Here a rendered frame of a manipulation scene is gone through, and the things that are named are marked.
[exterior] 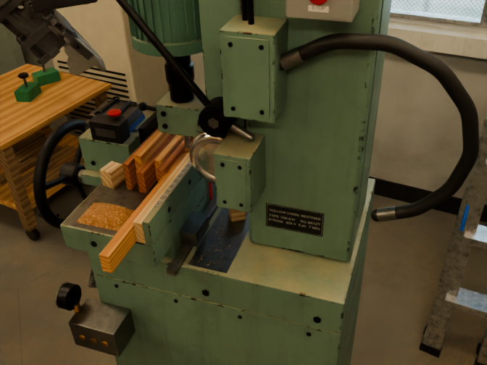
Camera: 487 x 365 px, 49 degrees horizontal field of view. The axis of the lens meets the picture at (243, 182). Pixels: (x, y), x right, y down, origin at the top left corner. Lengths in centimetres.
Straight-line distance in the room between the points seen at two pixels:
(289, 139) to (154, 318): 56
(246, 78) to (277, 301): 47
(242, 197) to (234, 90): 21
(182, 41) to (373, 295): 145
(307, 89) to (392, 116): 158
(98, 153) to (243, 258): 43
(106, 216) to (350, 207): 48
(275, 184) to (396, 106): 147
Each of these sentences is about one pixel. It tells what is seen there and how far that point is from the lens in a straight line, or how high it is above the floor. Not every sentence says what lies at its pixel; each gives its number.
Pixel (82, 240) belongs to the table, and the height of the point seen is 87.
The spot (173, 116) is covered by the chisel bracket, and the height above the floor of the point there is 105.
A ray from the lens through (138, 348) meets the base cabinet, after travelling 143.
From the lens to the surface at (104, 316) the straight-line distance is 132.
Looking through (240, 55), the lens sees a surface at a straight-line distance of 85.
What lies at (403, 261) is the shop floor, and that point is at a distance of 236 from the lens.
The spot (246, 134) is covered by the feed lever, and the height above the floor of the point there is 110.
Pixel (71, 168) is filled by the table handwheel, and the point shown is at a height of 84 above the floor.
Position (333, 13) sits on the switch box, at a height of 133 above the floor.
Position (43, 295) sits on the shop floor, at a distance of 233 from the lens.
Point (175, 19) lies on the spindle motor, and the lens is 101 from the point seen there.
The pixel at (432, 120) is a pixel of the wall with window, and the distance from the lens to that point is 246.
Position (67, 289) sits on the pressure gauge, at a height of 69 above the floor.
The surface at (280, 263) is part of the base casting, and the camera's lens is 112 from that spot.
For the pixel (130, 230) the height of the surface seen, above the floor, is 94.
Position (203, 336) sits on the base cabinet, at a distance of 127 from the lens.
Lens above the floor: 157
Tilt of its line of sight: 35 degrees down
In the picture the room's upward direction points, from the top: 2 degrees counter-clockwise
